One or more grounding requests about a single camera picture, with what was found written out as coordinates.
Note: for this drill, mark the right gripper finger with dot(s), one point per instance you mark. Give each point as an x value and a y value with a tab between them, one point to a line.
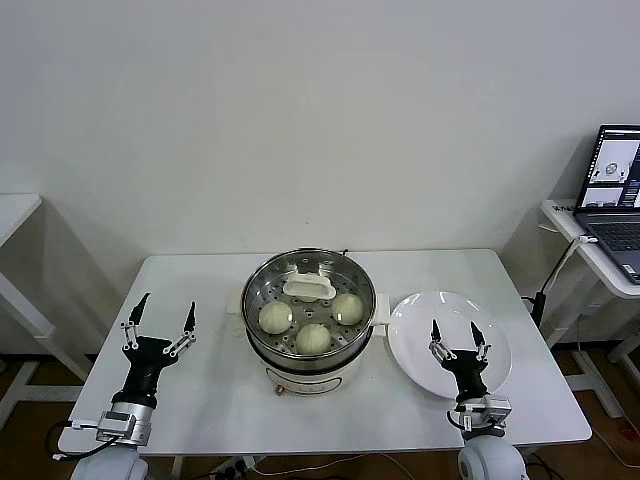
437	332
479	336

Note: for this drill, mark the white side table with laptop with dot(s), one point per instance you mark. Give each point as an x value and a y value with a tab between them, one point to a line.
562	215

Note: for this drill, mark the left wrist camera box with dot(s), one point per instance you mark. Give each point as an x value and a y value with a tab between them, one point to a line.
117	427

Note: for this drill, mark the grey open laptop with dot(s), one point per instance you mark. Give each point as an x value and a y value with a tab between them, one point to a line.
615	235

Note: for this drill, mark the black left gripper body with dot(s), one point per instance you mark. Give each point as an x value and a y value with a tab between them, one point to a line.
145	365

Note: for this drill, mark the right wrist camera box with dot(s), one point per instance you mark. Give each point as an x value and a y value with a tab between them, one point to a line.
496	407

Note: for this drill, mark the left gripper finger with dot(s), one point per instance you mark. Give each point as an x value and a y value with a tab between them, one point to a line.
189	320
138	311

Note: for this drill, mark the stainless steel steamer basket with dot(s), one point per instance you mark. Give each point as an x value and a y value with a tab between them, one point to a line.
308	354

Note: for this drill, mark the glass pot lid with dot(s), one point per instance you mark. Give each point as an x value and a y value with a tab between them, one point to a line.
307	287

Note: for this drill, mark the empty white side table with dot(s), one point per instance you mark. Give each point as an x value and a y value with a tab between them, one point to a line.
15	210

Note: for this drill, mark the white steamed baozi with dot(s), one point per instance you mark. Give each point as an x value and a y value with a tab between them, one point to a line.
276	318
347	308
313	340

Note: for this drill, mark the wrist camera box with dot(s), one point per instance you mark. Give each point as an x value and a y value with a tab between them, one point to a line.
496	407
117	427

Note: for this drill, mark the white power strip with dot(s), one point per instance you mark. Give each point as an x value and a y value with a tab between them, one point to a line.
235	466

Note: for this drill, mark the white round plate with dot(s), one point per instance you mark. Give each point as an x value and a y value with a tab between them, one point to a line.
420	325

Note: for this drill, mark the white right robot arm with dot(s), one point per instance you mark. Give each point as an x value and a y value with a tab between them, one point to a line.
490	462

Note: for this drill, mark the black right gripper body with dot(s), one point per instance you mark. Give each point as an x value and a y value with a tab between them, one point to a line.
467	372

